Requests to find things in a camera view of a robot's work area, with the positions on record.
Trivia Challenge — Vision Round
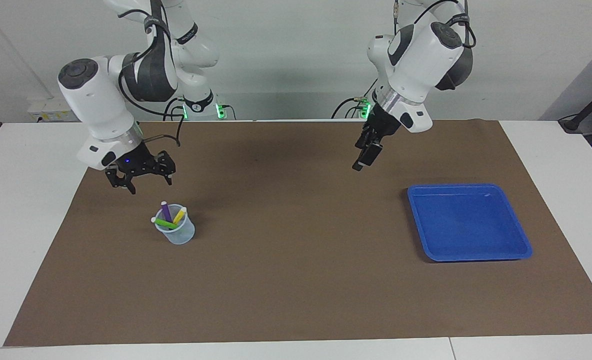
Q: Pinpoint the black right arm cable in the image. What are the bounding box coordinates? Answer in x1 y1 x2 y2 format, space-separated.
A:
117 7 186 148

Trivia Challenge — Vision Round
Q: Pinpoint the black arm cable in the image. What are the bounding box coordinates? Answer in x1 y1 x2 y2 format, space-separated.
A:
117 7 186 148
392 0 477 50

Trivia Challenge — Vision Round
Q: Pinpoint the black stand with pole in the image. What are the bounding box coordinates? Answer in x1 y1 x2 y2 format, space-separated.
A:
558 80 592 134

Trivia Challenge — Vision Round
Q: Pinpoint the clear plastic cup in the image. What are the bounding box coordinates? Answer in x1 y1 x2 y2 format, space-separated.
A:
154 203 196 246

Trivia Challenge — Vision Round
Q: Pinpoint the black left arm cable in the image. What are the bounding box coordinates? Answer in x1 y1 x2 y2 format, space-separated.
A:
392 0 477 50

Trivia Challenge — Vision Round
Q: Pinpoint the white wall socket box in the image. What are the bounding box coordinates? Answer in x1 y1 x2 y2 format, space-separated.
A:
27 98 84 123

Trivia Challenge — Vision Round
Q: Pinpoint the black base power cable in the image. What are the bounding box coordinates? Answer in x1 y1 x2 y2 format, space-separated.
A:
331 77 379 119
162 97 187 122

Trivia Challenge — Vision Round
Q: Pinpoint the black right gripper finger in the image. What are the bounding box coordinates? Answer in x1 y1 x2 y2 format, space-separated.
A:
156 150 177 186
105 169 137 195

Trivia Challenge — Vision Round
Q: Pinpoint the brown table mat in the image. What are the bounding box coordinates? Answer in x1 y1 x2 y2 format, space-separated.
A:
3 119 592 347

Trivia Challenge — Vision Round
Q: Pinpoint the blue plastic tray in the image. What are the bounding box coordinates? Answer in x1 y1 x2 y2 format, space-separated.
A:
407 183 533 263

